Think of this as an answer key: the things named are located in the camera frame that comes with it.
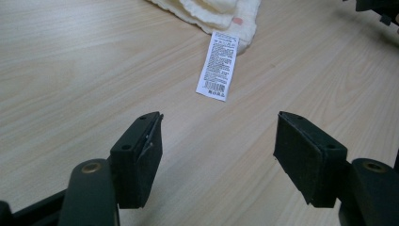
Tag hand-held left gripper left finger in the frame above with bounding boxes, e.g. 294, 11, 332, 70
109, 111, 165, 210

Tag white towel with label tag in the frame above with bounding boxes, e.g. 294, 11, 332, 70
147, 0, 262, 103

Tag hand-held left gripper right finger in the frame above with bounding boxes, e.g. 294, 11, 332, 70
273, 110, 348, 208

